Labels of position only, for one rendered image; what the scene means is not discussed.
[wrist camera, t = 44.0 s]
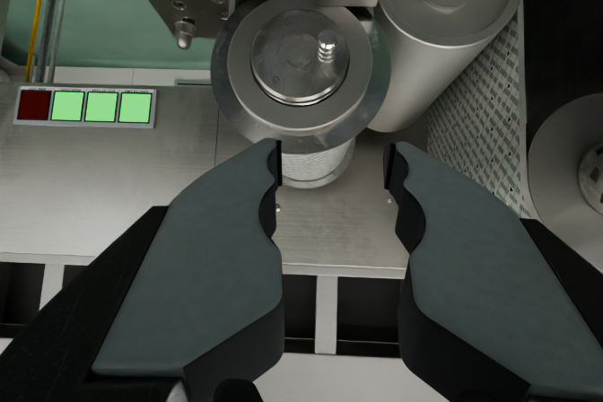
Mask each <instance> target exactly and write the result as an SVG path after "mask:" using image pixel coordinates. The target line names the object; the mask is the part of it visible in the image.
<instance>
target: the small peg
mask: <svg viewBox="0 0 603 402"><path fill-rule="evenodd" d="M337 42H338V36H337V34H336V33H335V32H334V31H332V30H324V31H322V32H321V33H320V34H319V36H318V55H317V58H318V61H319V62H320V63H321V64H322V65H324V66H328V65H331V64H332V63H334V61H335V59H336V49H337Z"/></svg>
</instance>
